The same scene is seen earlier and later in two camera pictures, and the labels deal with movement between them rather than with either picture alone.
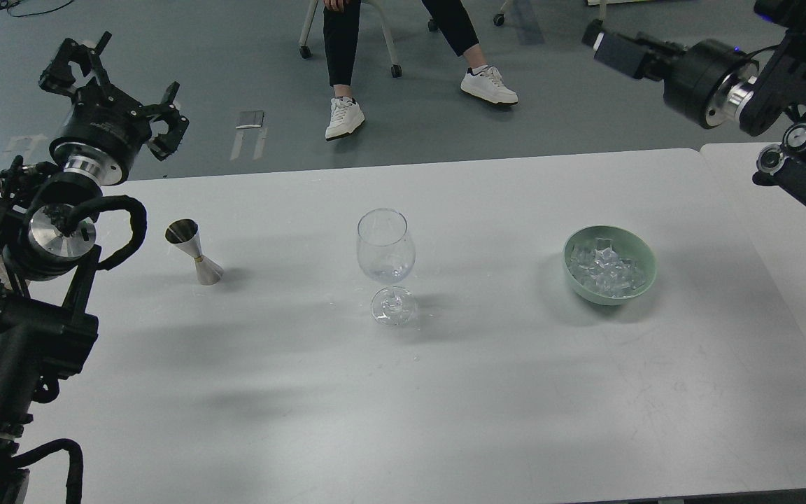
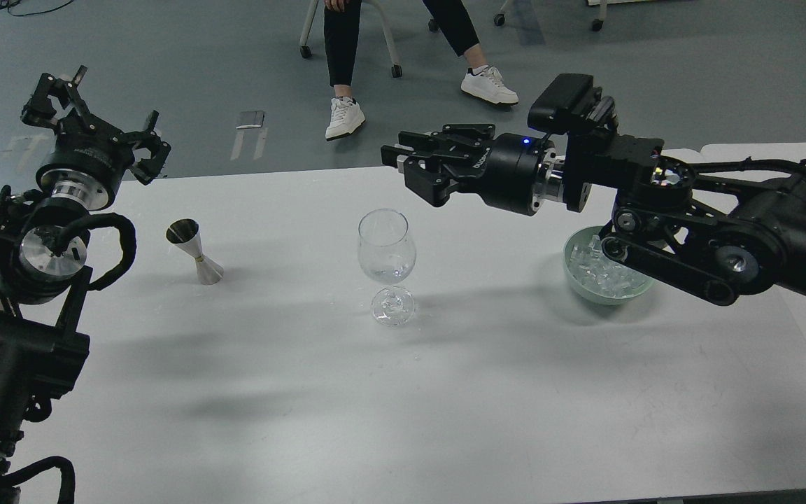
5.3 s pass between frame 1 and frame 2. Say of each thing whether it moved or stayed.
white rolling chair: stayed
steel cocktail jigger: stayed
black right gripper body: moved
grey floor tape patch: stayed
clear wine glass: stayed
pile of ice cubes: stayed
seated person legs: stayed
